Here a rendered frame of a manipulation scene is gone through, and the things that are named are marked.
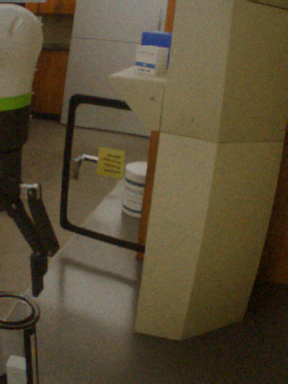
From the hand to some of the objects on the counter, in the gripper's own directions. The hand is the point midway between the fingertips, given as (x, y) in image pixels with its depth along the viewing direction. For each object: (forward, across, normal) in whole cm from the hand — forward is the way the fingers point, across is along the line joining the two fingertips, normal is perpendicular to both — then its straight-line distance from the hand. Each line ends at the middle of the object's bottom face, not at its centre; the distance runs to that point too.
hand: (1, 273), depth 76 cm
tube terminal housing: (+34, -26, -54) cm, 69 cm away
